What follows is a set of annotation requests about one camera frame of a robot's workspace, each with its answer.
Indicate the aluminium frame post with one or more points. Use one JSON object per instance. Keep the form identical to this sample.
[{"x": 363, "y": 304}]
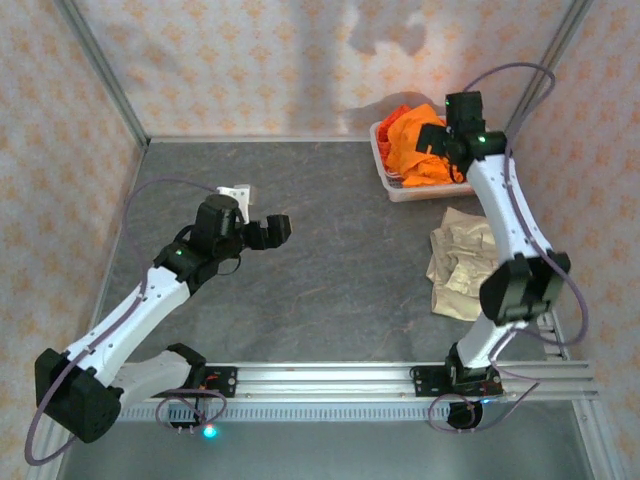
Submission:
[
  {"x": 101, "y": 65},
  {"x": 564, "y": 30}
]

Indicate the white perforated plastic basket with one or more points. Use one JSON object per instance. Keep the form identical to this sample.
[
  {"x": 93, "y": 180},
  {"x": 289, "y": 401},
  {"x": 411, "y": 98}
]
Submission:
[{"x": 425, "y": 194}]

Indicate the aluminium mounting rail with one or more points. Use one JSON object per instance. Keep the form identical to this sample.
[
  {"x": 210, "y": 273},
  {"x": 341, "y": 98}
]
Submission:
[{"x": 325, "y": 380}]

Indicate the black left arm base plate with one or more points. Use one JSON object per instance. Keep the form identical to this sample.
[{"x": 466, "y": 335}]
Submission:
[{"x": 225, "y": 382}]

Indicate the red-orange shorts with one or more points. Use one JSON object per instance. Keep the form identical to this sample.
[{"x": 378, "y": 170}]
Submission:
[{"x": 397, "y": 114}]

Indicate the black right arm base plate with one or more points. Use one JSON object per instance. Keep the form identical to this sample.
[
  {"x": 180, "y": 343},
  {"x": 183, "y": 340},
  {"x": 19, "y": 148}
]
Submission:
[{"x": 427, "y": 382}]

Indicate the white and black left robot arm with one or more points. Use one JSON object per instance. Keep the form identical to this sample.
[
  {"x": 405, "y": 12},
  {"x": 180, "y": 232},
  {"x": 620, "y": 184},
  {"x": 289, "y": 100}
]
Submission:
[{"x": 125, "y": 325}]

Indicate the black connector with status light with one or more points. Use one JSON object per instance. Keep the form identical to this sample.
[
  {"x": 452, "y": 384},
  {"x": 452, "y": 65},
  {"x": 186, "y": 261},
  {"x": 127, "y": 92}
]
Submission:
[{"x": 181, "y": 427}]

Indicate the short aluminium frame leg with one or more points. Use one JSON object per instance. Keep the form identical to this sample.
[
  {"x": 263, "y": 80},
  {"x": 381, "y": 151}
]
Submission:
[
  {"x": 597, "y": 442},
  {"x": 46, "y": 472}
]

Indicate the light orange shorts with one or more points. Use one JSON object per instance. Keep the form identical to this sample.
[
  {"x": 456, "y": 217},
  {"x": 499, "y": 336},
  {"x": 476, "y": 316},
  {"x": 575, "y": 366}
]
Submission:
[{"x": 415, "y": 145}]

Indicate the grey sheet metal panel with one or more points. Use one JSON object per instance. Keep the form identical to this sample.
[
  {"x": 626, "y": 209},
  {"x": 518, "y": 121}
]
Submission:
[{"x": 325, "y": 450}]

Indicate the thin aluminium table edge rail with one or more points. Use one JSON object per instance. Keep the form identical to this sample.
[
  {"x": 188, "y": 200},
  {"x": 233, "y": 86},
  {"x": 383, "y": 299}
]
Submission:
[{"x": 280, "y": 138}]

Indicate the aluminium table side rail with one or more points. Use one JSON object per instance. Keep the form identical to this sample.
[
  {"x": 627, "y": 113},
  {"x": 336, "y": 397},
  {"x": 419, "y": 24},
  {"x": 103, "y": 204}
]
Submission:
[
  {"x": 106, "y": 285},
  {"x": 557, "y": 346}
]

